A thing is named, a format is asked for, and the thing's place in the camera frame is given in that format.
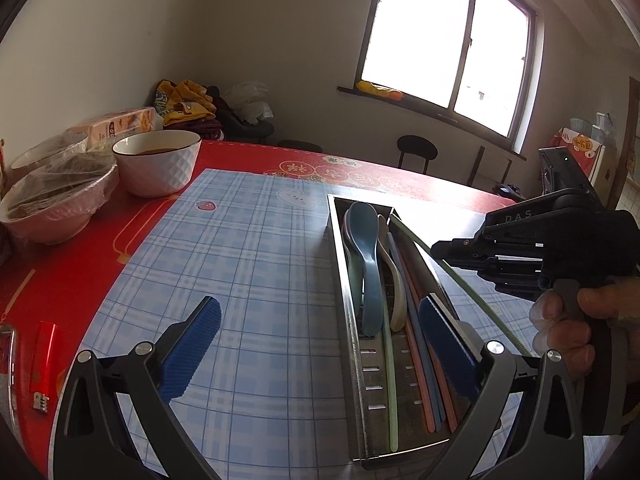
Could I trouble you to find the window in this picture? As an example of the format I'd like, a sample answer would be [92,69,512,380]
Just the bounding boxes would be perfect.
[350,0,538,154]

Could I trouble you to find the beige spoon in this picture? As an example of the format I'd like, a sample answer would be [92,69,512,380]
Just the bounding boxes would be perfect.
[378,214,407,333]

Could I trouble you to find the pink spoon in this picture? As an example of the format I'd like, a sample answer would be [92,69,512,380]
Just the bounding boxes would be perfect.
[341,216,357,280]

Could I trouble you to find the black waste bin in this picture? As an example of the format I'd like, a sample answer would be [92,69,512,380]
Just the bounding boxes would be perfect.
[278,140,323,153]

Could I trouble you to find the black round stool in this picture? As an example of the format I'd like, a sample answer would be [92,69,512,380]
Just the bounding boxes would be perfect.
[396,134,438,174]

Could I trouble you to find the white plastic bag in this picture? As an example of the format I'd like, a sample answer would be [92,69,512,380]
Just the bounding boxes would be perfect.
[221,80,273,125]

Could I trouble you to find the green spoon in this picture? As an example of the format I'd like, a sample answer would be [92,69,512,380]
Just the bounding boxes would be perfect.
[347,252,362,314]

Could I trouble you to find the blue chopstick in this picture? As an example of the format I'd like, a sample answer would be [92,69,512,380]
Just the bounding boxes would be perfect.
[388,234,442,431]
[431,374,446,422]

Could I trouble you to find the white refrigerator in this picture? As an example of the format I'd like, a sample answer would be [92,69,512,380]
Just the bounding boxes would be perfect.
[589,145,620,206]

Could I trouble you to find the blue spoon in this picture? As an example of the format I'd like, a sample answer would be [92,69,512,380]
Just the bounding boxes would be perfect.
[346,202,384,337]

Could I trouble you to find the steel utensil tray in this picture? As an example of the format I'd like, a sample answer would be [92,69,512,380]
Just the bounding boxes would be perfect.
[328,194,482,470]

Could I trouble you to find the white ceramic bowl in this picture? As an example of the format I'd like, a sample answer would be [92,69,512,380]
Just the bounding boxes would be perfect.
[112,130,202,198]

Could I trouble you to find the blue plaid table mat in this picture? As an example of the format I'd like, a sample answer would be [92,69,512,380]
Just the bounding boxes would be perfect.
[79,168,551,480]

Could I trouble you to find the yellow clothes pile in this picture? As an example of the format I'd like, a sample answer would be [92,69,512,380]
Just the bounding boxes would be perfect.
[154,79,224,141]

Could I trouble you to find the yellow item on sill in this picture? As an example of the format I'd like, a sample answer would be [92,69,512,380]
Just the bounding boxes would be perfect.
[355,80,404,102]

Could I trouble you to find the plastic covered pink bowl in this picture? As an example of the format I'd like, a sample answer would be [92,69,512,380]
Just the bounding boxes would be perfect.
[1,152,118,245]

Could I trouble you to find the red cloth on refrigerator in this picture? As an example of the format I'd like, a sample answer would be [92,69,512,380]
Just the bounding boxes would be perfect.
[549,128,604,179]

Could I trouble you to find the person's right hand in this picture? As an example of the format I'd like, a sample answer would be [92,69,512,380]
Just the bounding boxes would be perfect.
[529,278,640,384]

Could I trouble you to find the red table cover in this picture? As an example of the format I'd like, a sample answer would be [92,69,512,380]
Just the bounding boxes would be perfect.
[1,141,506,470]

